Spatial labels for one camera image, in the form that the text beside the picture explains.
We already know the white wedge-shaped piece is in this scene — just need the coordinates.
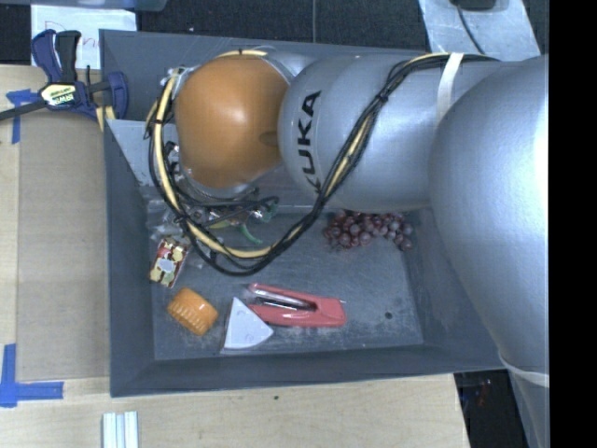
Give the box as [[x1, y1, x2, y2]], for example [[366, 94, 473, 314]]
[[223, 296, 275, 351]]

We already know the red and yellow packet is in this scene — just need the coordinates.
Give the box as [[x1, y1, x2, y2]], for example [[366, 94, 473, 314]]
[[148, 235, 193, 289]]

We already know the orange ribbed cap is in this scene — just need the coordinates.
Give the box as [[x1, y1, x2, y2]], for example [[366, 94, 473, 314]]
[[166, 287, 220, 337]]

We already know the green curved piece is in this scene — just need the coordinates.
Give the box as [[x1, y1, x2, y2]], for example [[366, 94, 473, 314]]
[[239, 221, 264, 245]]

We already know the grey metal bin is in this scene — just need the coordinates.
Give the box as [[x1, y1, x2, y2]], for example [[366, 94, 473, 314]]
[[98, 28, 514, 399]]

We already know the pale wood board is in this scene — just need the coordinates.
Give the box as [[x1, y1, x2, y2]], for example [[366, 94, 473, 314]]
[[16, 109, 112, 383]]

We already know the clear plastic wrapper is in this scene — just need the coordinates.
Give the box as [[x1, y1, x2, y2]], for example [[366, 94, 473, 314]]
[[146, 198, 188, 242]]

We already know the red stapler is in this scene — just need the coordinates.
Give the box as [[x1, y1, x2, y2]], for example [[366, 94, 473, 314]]
[[245, 282, 348, 329]]

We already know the black cylinder on white bracket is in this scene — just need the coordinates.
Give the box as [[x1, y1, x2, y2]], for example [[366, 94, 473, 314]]
[[162, 140, 183, 179]]

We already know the dark red grape bunch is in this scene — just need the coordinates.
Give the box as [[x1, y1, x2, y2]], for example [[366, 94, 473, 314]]
[[323, 209, 415, 253]]

